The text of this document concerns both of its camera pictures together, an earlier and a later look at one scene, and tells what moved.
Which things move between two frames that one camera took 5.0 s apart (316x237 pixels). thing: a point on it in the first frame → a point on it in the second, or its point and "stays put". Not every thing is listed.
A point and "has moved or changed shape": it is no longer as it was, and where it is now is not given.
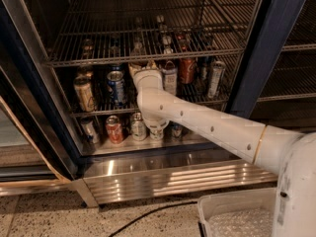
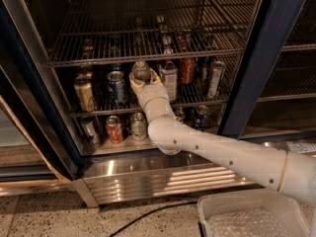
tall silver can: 216,78 stays put
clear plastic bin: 243,213 stays put
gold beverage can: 84,93 stays put
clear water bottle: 139,52 has moved or changed shape
